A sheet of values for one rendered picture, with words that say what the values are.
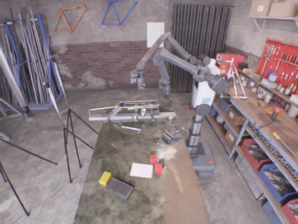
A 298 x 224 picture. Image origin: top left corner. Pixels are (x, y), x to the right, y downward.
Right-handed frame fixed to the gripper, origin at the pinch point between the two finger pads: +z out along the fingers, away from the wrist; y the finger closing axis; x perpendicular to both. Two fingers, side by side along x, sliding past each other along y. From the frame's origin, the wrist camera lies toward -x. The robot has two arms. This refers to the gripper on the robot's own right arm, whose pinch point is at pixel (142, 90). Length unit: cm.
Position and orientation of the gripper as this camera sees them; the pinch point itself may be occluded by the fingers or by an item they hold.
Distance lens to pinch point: 144.8
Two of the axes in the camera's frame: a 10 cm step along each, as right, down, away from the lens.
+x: 10.0, -0.4, 0.1
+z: 0.3, 8.3, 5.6
